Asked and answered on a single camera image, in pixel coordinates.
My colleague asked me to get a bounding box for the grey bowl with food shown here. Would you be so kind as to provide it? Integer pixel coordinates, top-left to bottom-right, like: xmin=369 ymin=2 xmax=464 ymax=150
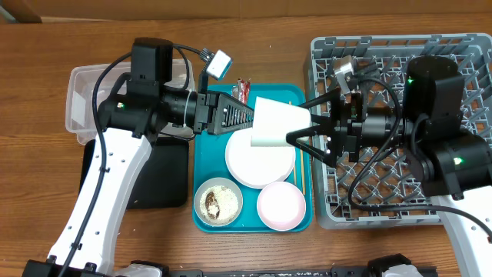
xmin=194 ymin=177 xmax=243 ymax=227

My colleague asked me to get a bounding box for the white round plate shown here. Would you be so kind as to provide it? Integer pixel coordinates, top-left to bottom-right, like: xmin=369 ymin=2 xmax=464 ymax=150
xmin=225 ymin=128 xmax=296 ymax=189

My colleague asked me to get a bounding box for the red silver snack wrapper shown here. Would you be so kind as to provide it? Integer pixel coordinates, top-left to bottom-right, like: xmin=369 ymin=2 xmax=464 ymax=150
xmin=231 ymin=78 xmax=251 ymax=104

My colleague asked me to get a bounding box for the teal plastic tray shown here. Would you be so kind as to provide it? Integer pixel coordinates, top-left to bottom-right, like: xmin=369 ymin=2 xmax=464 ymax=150
xmin=193 ymin=83 xmax=314 ymax=233

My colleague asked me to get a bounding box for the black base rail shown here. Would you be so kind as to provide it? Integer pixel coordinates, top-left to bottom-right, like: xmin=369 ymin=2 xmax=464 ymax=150
xmin=112 ymin=254 xmax=438 ymax=277

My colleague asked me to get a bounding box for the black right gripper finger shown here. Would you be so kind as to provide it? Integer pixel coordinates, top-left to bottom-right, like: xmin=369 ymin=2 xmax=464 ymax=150
xmin=286 ymin=125 xmax=339 ymax=167
xmin=299 ymin=88 xmax=341 ymax=124

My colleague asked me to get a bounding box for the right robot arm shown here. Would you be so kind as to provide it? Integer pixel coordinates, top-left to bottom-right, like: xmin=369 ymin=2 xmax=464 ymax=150
xmin=286 ymin=56 xmax=491 ymax=276

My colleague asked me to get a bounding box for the black tray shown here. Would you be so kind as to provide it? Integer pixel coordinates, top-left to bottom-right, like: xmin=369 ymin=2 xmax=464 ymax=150
xmin=79 ymin=135 xmax=189 ymax=209

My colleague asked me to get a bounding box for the clear plastic bin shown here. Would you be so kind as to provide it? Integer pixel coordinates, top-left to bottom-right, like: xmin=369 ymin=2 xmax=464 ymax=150
xmin=65 ymin=58 xmax=195 ymax=145

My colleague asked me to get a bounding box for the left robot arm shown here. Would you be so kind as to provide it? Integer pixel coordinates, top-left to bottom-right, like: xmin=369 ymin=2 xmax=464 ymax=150
xmin=24 ymin=37 xmax=258 ymax=276

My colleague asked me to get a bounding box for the pink bowl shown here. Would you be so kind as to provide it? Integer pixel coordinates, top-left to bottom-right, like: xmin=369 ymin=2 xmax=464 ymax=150
xmin=257 ymin=182 xmax=307 ymax=232

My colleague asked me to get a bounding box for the grey dishwasher rack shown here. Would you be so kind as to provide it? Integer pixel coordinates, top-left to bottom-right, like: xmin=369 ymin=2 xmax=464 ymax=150
xmin=304 ymin=33 xmax=491 ymax=229

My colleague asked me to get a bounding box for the white paper cup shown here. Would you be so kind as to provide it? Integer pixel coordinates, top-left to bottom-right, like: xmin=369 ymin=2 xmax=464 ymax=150
xmin=251 ymin=97 xmax=311 ymax=147

